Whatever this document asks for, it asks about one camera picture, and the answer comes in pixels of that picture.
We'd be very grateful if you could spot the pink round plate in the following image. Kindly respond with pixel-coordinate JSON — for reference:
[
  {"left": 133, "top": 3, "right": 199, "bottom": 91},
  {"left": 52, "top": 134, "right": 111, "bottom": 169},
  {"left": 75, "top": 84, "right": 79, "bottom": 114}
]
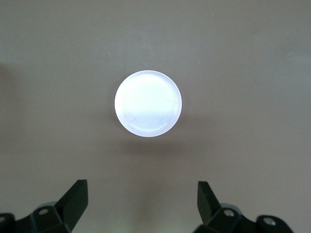
[{"left": 114, "top": 70, "right": 183, "bottom": 138}]

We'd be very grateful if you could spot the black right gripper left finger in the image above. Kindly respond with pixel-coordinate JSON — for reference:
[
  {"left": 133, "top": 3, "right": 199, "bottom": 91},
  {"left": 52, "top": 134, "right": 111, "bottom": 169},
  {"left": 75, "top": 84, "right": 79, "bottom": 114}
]
[{"left": 0, "top": 179, "right": 88, "bottom": 233}]

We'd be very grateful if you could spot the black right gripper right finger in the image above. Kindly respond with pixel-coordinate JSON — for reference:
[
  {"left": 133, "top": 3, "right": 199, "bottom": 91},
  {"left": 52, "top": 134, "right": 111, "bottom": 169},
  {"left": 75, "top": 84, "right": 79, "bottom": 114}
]
[{"left": 194, "top": 181, "right": 294, "bottom": 233}]

